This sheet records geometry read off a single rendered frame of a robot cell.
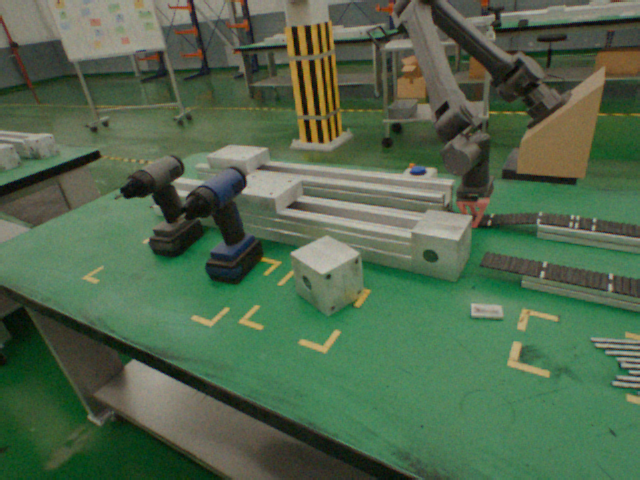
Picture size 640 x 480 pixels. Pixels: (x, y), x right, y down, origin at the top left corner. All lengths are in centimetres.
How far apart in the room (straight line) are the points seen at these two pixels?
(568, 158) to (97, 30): 614
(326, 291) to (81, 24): 635
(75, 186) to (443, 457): 211
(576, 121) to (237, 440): 126
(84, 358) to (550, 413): 136
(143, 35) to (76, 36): 98
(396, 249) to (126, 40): 593
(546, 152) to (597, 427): 82
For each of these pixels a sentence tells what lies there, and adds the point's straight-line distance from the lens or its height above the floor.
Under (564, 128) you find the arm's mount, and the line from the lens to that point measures 129.
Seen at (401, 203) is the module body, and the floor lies 83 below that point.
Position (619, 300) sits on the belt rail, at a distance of 86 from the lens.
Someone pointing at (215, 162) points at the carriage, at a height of 89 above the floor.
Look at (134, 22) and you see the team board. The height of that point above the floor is 131.
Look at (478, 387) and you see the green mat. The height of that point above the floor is 78.
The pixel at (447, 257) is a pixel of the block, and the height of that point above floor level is 83.
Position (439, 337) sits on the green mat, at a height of 78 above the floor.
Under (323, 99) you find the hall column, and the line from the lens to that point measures 413.
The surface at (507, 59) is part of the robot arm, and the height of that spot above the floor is 108.
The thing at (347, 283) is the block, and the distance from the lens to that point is 76.
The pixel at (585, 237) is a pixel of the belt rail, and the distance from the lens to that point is 101.
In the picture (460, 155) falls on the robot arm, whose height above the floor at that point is 98.
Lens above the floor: 128
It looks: 30 degrees down
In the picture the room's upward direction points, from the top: 8 degrees counter-clockwise
